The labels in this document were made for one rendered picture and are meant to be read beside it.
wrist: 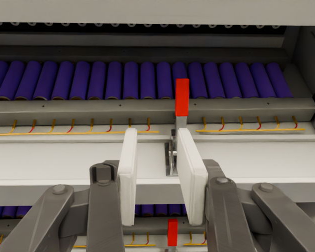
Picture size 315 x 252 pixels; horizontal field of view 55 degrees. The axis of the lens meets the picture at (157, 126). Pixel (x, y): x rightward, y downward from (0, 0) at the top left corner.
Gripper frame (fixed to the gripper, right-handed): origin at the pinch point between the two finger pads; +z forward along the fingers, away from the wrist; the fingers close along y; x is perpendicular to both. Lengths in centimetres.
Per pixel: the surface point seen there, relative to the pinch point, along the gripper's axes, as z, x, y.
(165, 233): 21.0, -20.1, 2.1
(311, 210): 17.0, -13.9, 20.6
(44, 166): 11.9, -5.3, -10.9
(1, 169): 11.7, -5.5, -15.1
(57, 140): 14.1, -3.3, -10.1
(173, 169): 11.3, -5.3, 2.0
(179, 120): 11.2, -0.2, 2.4
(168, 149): 13.4, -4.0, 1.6
